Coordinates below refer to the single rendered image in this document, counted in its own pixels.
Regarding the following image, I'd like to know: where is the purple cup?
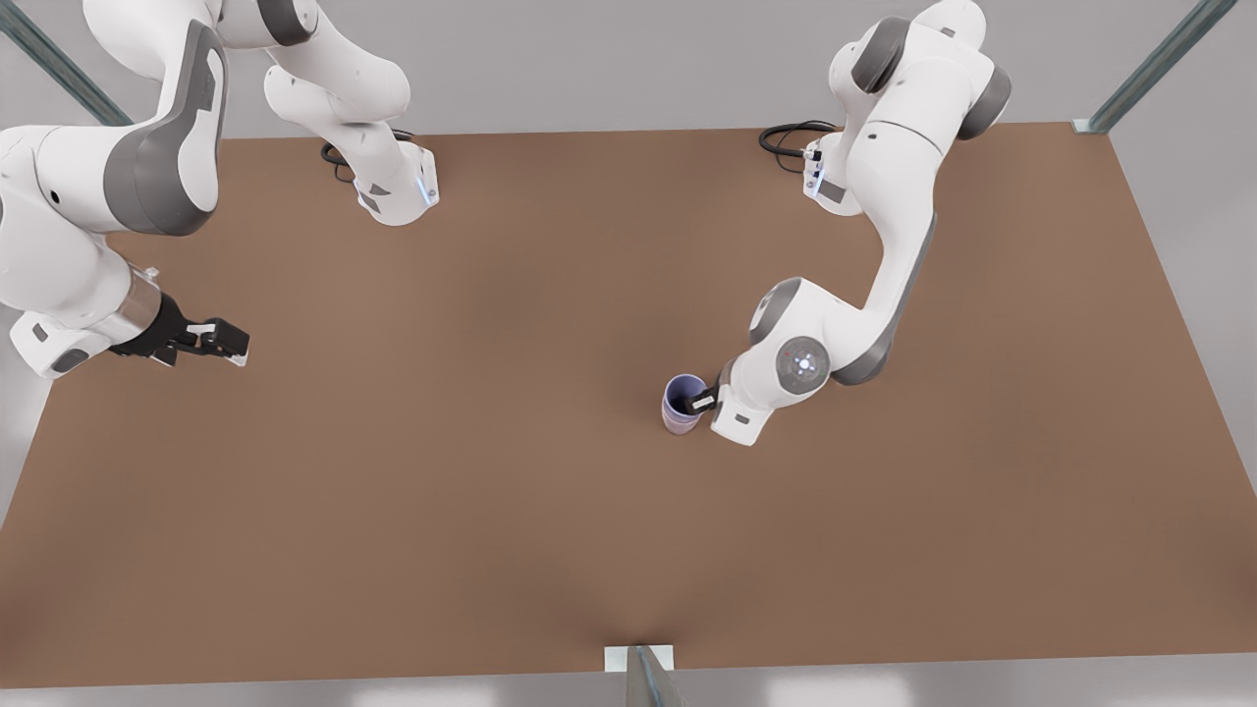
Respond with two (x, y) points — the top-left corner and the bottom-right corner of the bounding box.
(662, 373), (711, 425)

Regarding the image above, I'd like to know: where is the black cable loop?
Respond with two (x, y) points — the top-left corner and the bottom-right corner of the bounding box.
(321, 129), (418, 184)
(758, 120), (842, 176)

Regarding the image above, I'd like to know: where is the silver frame post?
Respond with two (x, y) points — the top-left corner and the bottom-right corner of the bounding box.
(0, 0), (135, 129)
(1072, 0), (1239, 136)
(603, 644), (690, 707)

